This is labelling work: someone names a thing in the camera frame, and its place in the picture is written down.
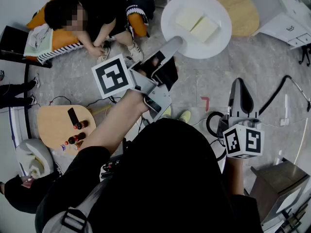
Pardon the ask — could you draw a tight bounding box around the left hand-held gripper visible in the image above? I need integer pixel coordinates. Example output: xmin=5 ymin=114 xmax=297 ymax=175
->
xmin=91 ymin=36 xmax=184 ymax=124

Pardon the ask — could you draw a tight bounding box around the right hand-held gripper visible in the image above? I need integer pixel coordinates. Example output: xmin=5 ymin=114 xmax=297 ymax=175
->
xmin=217 ymin=78 xmax=265 ymax=159

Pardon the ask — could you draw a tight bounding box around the round white plate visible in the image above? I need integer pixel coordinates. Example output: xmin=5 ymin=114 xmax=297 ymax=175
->
xmin=160 ymin=0 xmax=233 ymax=60

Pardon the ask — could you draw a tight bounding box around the person's left forearm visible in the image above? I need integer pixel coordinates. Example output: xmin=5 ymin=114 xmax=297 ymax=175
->
xmin=85 ymin=90 xmax=150 ymax=155

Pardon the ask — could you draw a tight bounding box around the person's right forearm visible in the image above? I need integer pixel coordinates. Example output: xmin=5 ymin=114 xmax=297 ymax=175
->
xmin=223 ymin=155 xmax=245 ymax=196

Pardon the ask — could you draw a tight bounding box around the round wooden table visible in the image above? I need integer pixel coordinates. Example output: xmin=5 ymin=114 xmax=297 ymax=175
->
xmin=178 ymin=0 xmax=260 ymax=37

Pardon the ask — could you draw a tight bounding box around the person's left hand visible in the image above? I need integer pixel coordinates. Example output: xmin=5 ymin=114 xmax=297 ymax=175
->
xmin=138 ymin=58 xmax=160 ymax=79

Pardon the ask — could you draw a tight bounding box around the person's right yellow shoe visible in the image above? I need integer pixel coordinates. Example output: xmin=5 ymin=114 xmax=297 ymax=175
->
xmin=179 ymin=110 xmax=191 ymax=123

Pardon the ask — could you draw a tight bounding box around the black office chair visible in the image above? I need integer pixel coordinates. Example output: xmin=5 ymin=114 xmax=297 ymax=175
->
xmin=298 ymin=45 xmax=311 ymax=67

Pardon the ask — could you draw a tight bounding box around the white sink cabinet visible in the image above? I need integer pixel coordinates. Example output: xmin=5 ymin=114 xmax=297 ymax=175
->
xmin=250 ymin=0 xmax=311 ymax=50

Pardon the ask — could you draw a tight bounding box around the dark wooden cabinet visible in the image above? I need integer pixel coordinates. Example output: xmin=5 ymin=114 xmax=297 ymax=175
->
xmin=250 ymin=160 xmax=311 ymax=224

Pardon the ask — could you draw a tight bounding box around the person's black top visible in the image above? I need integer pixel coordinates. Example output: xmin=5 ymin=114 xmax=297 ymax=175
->
xmin=35 ymin=117 xmax=264 ymax=233

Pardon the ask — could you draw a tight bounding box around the dark sauce bottle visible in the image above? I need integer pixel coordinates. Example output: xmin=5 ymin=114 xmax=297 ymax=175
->
xmin=73 ymin=120 xmax=89 ymax=130
xmin=68 ymin=132 xmax=86 ymax=145

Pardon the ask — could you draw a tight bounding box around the black phone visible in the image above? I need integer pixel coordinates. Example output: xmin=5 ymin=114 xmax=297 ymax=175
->
xmin=67 ymin=107 xmax=80 ymax=127

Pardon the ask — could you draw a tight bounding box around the black equipment box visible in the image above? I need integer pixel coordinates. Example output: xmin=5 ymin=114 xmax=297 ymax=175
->
xmin=101 ymin=139 xmax=127 ymax=179

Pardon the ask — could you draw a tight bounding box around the black metal rack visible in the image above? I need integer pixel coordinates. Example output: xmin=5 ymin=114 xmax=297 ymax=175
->
xmin=274 ymin=202 xmax=311 ymax=233

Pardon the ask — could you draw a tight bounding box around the white crumpled cloth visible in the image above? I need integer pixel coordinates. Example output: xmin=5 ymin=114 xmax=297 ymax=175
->
xmin=23 ymin=24 xmax=54 ymax=57

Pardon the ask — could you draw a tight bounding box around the small light wooden table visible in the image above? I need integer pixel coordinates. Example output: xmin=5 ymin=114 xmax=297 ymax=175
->
xmin=36 ymin=105 xmax=97 ymax=156

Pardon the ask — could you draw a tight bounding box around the black side table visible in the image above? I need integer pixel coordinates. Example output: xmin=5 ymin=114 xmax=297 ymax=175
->
xmin=0 ymin=25 xmax=53 ymax=69

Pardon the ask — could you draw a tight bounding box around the white padded armchair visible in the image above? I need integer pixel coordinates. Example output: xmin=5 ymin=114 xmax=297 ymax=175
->
xmin=16 ymin=138 xmax=55 ymax=179

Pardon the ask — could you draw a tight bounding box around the black vacuum hose with wand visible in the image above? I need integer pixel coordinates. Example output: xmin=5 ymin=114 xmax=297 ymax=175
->
xmin=259 ymin=75 xmax=311 ymax=116

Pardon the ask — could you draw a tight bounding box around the black looped cable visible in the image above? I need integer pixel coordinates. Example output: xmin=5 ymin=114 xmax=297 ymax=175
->
xmin=206 ymin=111 xmax=228 ymax=162

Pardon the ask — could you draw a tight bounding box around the black floor cable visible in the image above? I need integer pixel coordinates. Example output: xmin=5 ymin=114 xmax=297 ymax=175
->
xmin=48 ymin=95 xmax=122 ymax=109

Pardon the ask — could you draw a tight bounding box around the grey shoulder strap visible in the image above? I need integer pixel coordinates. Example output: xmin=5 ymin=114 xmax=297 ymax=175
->
xmin=42 ymin=178 xmax=110 ymax=233

